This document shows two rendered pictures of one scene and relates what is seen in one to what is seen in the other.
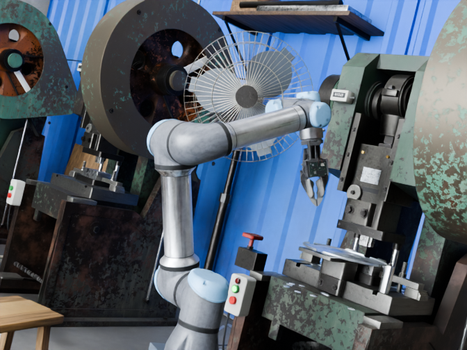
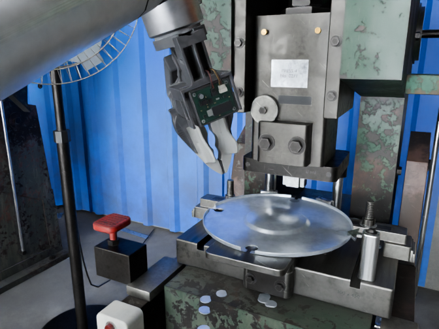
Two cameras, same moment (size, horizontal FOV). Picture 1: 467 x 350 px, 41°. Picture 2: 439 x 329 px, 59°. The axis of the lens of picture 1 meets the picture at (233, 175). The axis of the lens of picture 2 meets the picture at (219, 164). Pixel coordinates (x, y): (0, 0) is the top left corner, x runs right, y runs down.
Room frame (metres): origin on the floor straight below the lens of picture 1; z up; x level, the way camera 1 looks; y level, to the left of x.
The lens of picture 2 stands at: (1.48, -0.11, 1.09)
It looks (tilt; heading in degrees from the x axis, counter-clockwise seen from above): 15 degrees down; 342
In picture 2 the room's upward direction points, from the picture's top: straight up
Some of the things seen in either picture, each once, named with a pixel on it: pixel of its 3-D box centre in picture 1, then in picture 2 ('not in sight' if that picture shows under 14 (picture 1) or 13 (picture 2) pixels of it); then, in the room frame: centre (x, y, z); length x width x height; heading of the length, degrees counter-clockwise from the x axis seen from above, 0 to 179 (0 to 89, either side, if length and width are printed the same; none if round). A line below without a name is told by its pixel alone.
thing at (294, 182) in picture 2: (366, 240); (294, 177); (2.22, -0.51, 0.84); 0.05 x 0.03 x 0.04; 46
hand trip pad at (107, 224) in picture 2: (251, 244); (113, 235); (2.29, -0.12, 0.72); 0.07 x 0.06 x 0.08; 136
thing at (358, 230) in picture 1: (370, 235); (296, 166); (2.23, -0.52, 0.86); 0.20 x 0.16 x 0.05; 46
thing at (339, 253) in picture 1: (344, 253); (276, 219); (2.13, -0.43, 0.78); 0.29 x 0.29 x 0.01
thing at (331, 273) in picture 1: (331, 272); (266, 261); (2.10, -0.40, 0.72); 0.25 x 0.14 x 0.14; 136
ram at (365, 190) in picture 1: (375, 185); (294, 86); (2.19, -0.49, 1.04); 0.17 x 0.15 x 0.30; 136
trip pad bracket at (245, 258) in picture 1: (247, 273); (123, 281); (2.28, -0.14, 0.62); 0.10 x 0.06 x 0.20; 46
